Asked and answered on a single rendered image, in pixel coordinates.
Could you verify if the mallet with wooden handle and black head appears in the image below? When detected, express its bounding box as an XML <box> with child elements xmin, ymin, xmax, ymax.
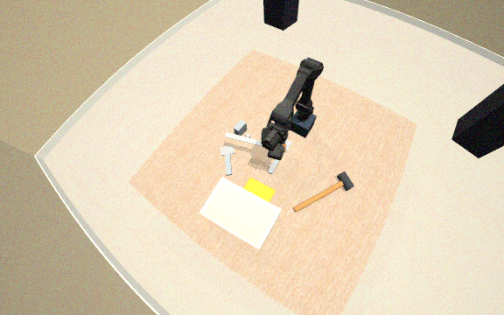
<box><xmin>294</xmin><ymin>171</ymin><xmax>354</xmax><ymax>213</ymax></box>

